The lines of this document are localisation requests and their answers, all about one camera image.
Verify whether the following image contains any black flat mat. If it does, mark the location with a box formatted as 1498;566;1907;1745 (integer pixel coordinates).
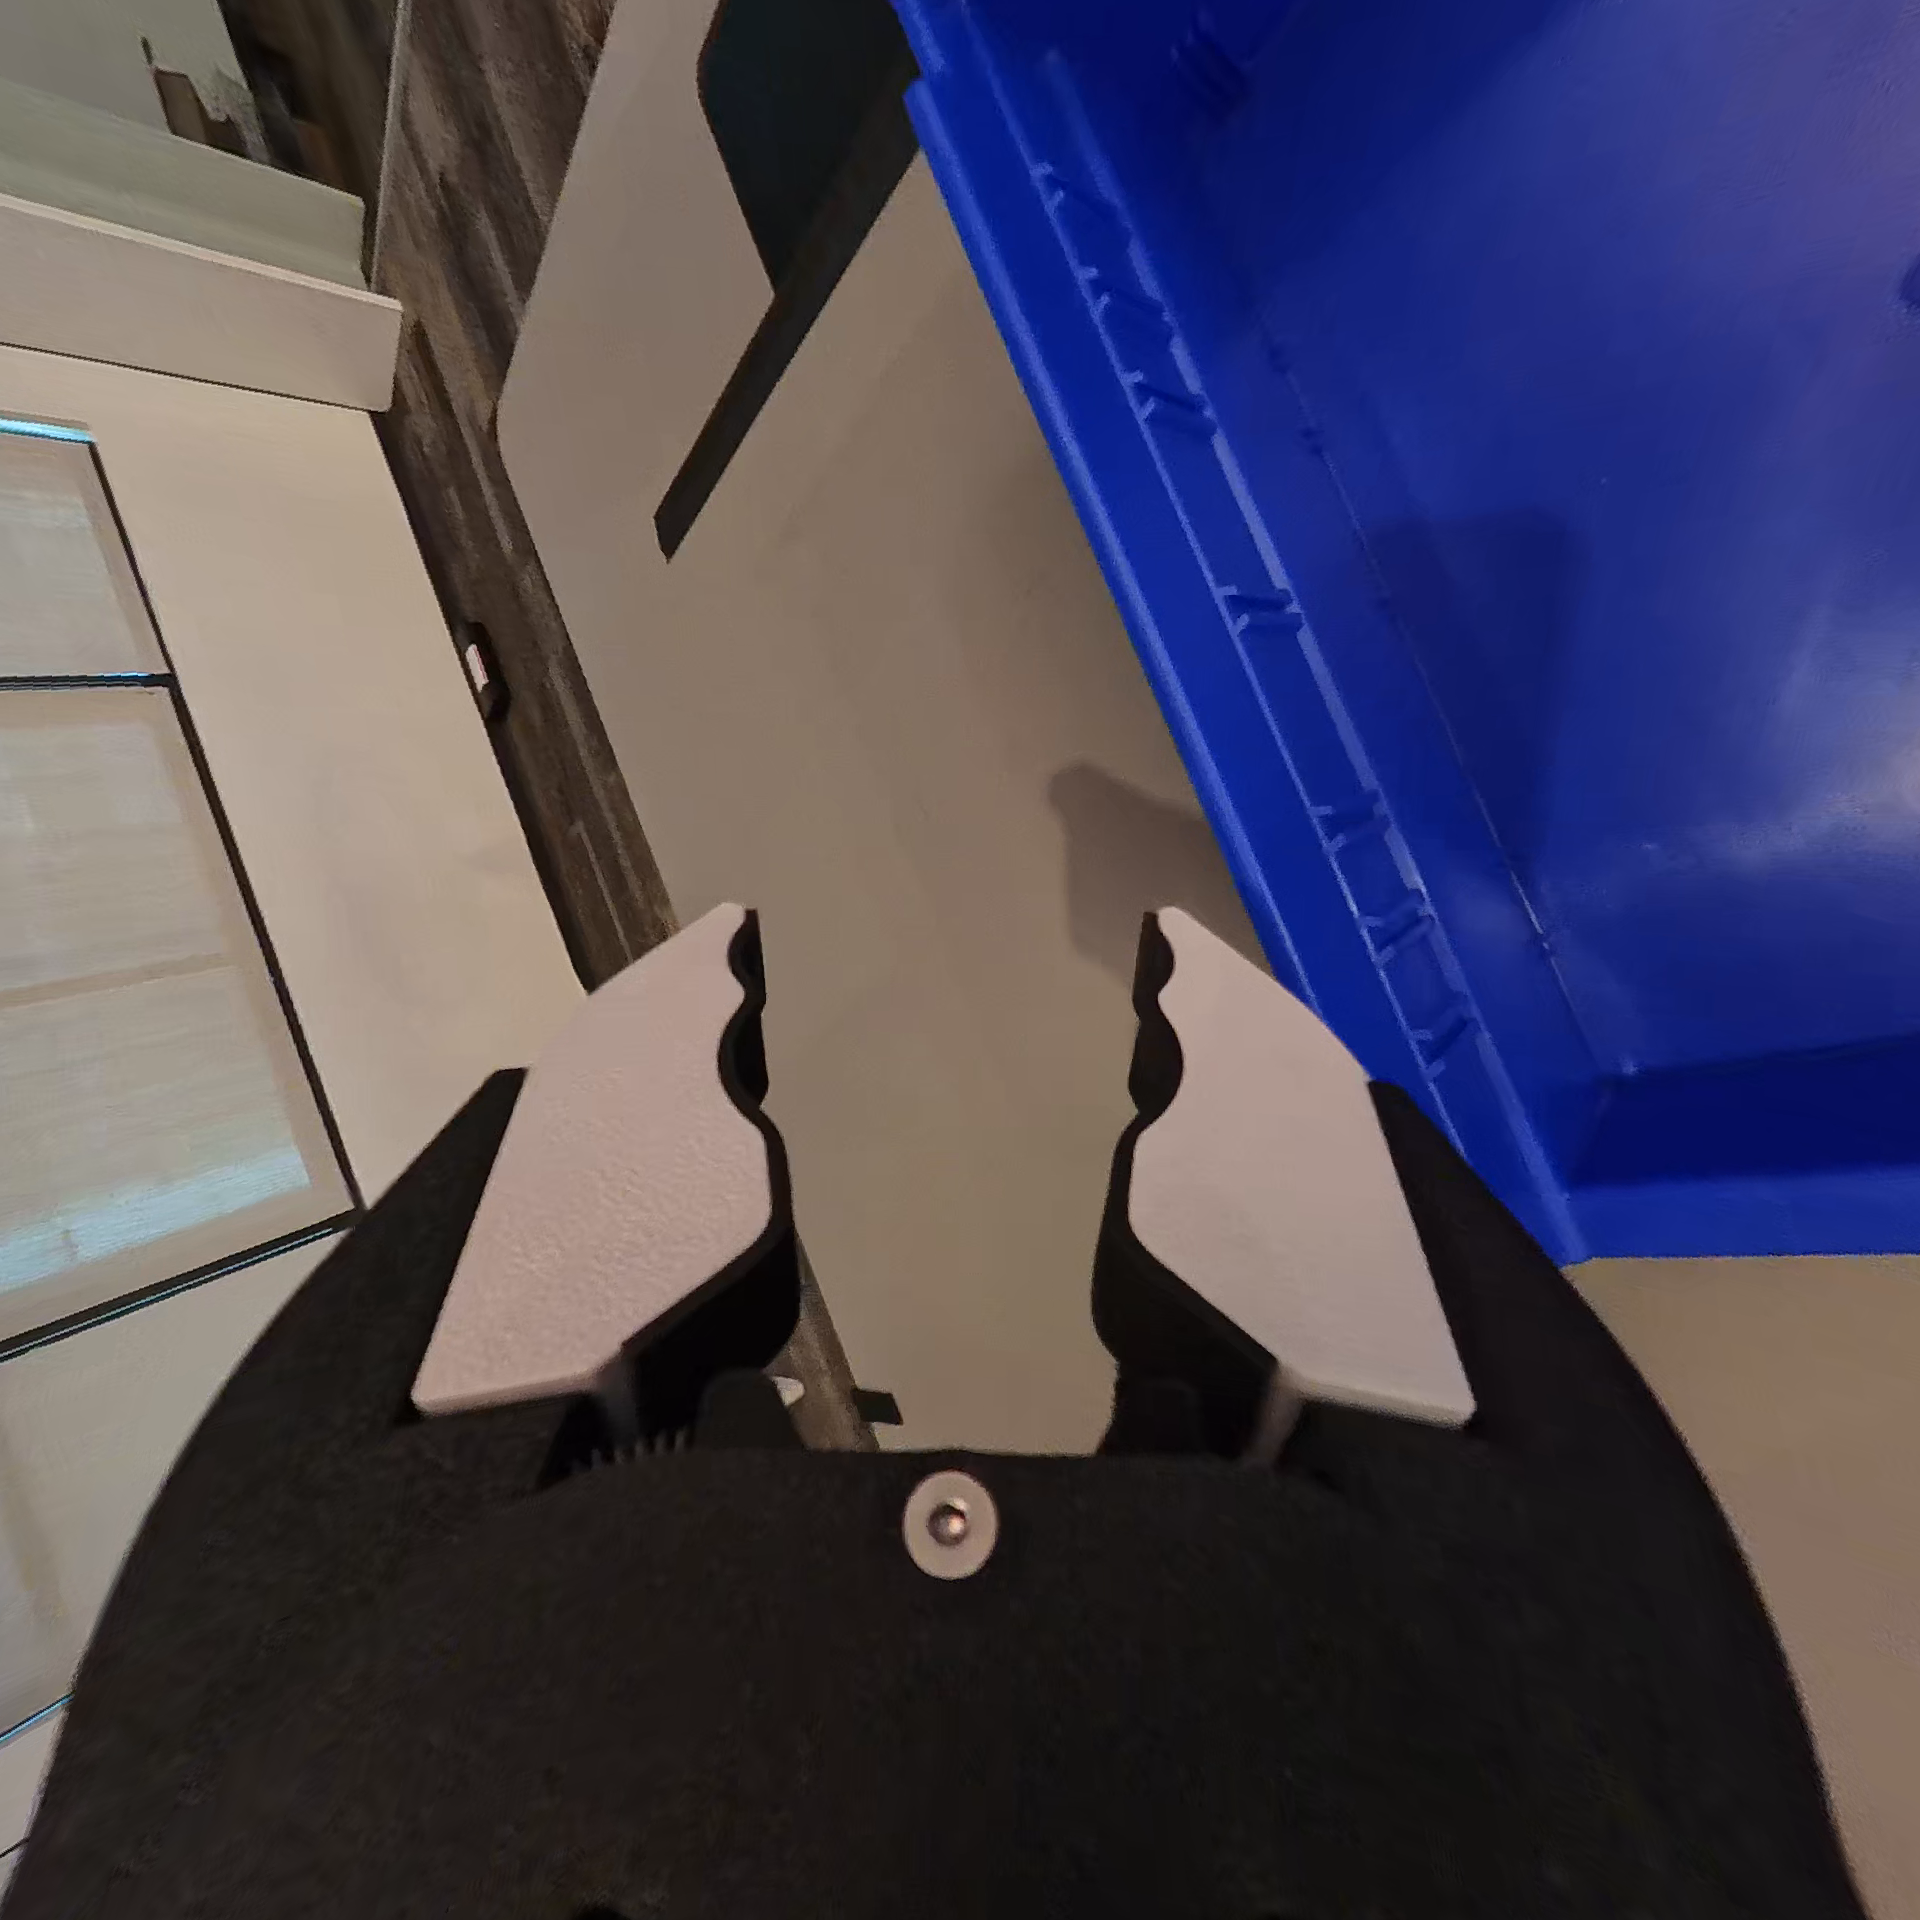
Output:
657;0;924;566

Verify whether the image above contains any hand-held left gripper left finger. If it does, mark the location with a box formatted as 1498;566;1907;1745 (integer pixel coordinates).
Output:
412;902;803;1427

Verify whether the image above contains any large window with blinds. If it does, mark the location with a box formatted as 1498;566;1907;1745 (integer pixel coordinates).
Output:
0;420;361;1353

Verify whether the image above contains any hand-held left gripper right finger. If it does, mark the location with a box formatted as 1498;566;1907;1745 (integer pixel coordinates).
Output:
1092;907;1480;1449

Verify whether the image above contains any blue plastic bin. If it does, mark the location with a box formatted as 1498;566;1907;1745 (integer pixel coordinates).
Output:
887;0;1920;1269

